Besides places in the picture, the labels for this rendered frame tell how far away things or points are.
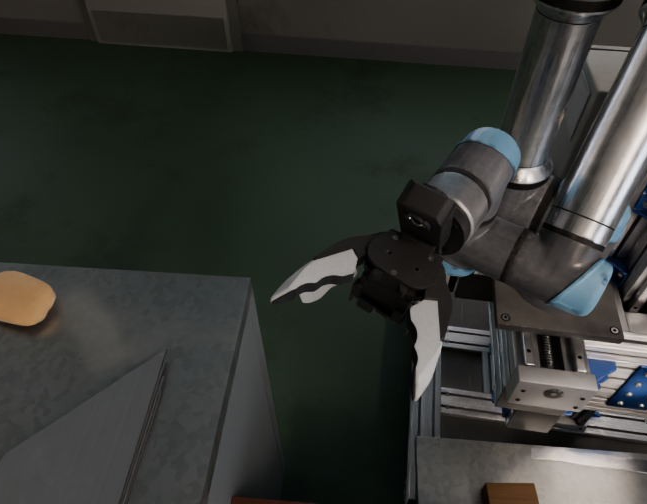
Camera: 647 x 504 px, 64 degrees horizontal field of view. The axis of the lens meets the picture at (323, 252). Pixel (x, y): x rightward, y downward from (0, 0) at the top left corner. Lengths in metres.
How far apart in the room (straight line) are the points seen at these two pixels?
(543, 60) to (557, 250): 0.28
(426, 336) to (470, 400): 1.38
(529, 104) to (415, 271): 0.42
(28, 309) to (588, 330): 1.00
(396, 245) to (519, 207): 0.46
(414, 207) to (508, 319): 0.60
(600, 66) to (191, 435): 1.14
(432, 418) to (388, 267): 1.34
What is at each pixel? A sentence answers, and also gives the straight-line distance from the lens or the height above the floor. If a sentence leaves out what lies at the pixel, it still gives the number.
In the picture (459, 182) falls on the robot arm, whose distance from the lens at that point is 0.58.
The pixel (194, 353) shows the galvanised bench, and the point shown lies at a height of 1.05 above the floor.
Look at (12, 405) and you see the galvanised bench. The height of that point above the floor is 1.05.
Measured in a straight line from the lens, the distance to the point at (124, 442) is 0.88.
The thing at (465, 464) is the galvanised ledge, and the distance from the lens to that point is 1.27.
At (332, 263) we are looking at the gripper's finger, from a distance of 0.49.
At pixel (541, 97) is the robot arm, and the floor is 1.42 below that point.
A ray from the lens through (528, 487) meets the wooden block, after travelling 1.23.
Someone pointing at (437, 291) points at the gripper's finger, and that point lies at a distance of 0.49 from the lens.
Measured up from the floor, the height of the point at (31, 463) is 1.07.
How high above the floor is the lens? 1.84
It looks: 49 degrees down
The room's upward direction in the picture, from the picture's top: 1 degrees counter-clockwise
